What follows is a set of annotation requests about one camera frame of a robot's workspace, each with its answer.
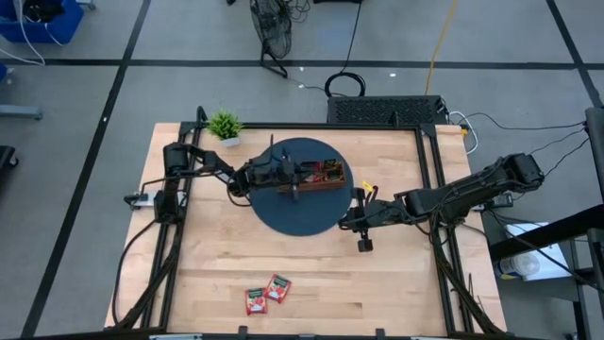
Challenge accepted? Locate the clear plastic bottle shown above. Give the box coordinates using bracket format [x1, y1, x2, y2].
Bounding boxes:
[493, 252, 543, 281]

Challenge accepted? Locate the white box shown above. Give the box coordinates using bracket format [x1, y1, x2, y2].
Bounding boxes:
[503, 221, 576, 283]

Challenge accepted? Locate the grey metal bar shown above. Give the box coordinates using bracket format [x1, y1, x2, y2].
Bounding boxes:
[0, 104, 44, 121]

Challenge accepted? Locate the black power adapter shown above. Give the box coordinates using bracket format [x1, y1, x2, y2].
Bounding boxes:
[474, 192, 514, 213]

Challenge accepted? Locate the black perforated computer case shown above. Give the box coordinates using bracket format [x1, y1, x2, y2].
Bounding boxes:
[326, 94, 450, 127]

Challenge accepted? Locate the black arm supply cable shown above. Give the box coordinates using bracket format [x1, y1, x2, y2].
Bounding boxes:
[111, 219, 159, 327]

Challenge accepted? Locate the green plant in white pot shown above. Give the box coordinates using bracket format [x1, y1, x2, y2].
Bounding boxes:
[207, 110, 245, 148]

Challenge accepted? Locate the wooden three-compartment tray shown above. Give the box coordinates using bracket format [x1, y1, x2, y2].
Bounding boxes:
[277, 159, 348, 194]

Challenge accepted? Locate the blue plastic bin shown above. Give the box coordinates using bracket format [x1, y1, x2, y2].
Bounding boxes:
[0, 0, 86, 45]

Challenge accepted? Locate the red strawberry tea packet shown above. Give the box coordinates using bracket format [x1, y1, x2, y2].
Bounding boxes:
[301, 161, 331, 185]
[244, 287, 269, 316]
[263, 274, 293, 304]

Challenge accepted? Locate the dark grey post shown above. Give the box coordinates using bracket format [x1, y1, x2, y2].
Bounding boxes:
[584, 106, 604, 190]

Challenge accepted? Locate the round dark blue placemat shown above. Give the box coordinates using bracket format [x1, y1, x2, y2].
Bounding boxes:
[248, 137, 355, 237]

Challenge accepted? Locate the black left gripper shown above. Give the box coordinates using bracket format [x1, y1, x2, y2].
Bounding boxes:
[257, 148, 323, 201]

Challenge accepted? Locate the black metal beam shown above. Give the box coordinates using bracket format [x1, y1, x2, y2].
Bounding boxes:
[488, 202, 604, 264]

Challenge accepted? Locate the yellow cable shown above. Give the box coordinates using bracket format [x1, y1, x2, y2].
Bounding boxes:
[423, 0, 460, 95]

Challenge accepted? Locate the coiled black cable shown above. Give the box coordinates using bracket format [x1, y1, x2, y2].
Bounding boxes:
[323, 0, 368, 99]

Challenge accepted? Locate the thin black floor cable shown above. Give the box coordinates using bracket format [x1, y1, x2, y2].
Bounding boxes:
[528, 127, 589, 156]
[543, 139, 592, 179]
[455, 111, 589, 132]

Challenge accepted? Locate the black floor fan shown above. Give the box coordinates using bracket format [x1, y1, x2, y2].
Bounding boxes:
[248, 0, 294, 80]

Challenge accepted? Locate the white floor cable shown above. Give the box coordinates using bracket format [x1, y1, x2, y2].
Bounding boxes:
[0, 0, 67, 67]
[446, 110, 480, 156]

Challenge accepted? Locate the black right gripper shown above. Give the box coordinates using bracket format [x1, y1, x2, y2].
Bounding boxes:
[338, 188, 403, 253]

